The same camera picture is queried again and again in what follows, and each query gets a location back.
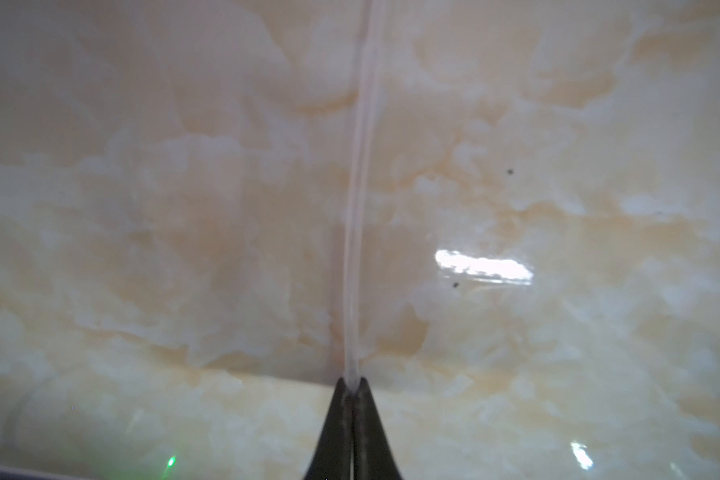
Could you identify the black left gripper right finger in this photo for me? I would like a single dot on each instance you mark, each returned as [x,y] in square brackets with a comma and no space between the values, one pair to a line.
[372,456]

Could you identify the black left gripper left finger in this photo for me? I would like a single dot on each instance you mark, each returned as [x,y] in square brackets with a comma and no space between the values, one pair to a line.
[332,458]

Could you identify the thin glass rod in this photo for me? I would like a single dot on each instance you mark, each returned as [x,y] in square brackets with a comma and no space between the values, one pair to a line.
[369,65]

